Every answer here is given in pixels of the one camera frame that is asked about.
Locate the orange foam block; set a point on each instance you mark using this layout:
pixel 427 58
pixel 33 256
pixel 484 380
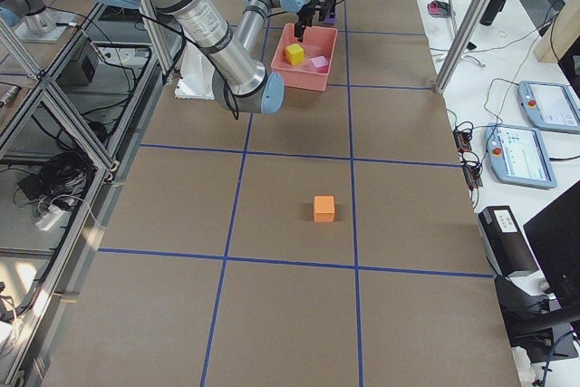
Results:
pixel 324 209

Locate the aluminium frame post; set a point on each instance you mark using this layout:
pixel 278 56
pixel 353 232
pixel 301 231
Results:
pixel 459 44

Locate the yellow foam block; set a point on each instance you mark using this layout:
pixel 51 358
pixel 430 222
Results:
pixel 294 54

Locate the blue teach pendant near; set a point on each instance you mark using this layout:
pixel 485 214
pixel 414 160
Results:
pixel 518 156

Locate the red pink pouch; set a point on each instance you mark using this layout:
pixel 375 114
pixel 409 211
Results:
pixel 439 9

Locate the black box white label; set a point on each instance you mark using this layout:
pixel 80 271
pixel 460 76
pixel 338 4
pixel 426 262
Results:
pixel 510 253

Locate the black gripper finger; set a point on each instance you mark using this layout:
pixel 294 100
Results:
pixel 299 31
pixel 327 8

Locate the pink foam block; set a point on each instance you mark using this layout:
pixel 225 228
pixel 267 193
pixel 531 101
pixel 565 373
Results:
pixel 319 64

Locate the blue teach pendant far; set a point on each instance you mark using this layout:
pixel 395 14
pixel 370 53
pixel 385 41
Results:
pixel 550 106

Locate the blue teach pendant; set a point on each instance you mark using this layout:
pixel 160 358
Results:
pixel 518 156
pixel 550 106

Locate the pink plastic bin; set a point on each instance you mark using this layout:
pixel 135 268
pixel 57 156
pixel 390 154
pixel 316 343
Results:
pixel 317 41

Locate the black monitor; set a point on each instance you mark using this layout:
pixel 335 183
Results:
pixel 553 235

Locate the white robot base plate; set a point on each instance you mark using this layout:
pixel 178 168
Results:
pixel 196 75

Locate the black water bottle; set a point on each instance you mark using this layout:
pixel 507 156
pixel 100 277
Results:
pixel 491 12

